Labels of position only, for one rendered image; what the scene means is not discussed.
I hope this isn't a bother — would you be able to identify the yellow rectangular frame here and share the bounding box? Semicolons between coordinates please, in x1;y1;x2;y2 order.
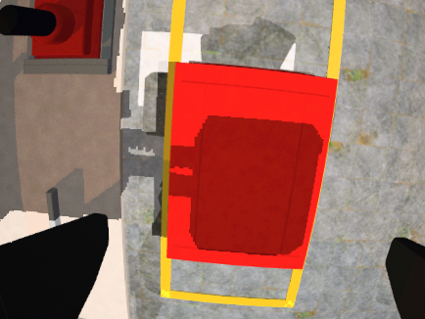
161;0;346;308

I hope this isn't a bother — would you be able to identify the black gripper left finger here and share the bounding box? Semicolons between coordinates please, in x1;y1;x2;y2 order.
0;213;110;319

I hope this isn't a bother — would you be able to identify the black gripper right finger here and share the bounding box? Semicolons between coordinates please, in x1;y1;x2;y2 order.
385;237;425;319

